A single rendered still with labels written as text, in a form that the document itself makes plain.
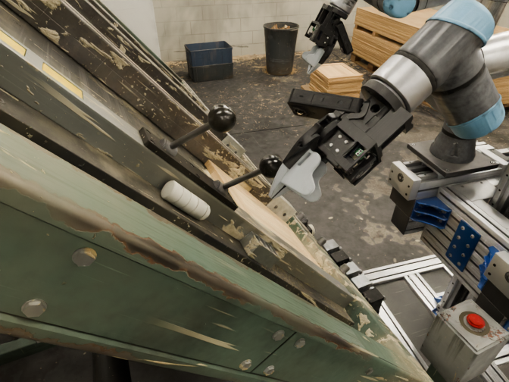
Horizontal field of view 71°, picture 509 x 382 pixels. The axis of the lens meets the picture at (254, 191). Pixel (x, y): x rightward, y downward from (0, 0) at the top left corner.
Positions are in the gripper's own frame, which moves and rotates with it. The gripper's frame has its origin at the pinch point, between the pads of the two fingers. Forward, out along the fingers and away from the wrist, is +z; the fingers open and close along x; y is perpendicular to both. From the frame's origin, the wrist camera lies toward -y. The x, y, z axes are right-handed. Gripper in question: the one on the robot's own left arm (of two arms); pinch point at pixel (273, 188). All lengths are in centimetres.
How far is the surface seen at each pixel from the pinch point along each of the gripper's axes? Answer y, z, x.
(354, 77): -185, -125, 313
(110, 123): -13.3, 8.4, -17.9
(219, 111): -7.3, -2.4, -12.0
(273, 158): -3.4, -2.9, -0.5
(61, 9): -50, 6, -13
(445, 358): 37, 1, 63
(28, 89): -16.3, 10.5, -26.1
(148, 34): -366, 7, 218
